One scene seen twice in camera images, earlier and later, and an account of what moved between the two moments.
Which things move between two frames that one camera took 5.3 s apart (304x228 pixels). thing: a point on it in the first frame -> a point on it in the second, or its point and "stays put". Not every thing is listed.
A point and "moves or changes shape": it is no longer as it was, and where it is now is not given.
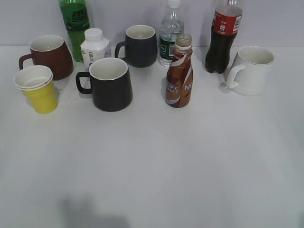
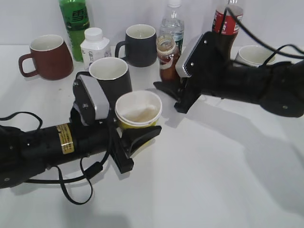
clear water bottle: x=172 y=25 stays put
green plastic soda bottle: x=76 y=16 stays put
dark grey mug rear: x=141 y=46 stays put
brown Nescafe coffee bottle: x=179 y=80 moves or changes shape
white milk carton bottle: x=95 y=47 stays put
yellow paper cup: x=37 y=82 -> x=137 y=109
